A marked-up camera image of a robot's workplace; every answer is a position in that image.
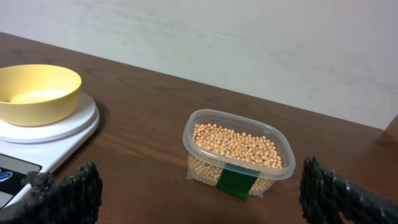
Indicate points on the white digital kitchen scale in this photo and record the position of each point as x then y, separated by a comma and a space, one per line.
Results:
42, 148

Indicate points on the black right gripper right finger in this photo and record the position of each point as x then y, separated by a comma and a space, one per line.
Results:
326, 197

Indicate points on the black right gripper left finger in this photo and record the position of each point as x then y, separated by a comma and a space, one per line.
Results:
73, 200

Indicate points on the clear plastic container of soybeans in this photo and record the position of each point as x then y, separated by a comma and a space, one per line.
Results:
238, 155

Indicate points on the pale yellow bowl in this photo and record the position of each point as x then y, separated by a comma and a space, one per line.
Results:
38, 94

